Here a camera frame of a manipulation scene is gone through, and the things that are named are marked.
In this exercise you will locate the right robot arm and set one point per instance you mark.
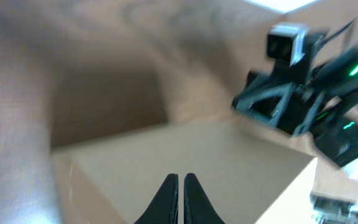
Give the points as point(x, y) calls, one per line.
point(335, 135)

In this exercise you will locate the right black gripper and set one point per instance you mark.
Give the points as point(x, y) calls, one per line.
point(289, 98)

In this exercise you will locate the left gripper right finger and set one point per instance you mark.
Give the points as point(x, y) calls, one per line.
point(197, 207)

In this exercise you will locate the brown cardboard box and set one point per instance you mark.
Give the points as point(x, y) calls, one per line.
point(246, 178)

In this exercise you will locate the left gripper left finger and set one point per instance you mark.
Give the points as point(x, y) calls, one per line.
point(163, 209)

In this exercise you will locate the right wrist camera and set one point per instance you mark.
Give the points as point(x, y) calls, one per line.
point(285, 42)

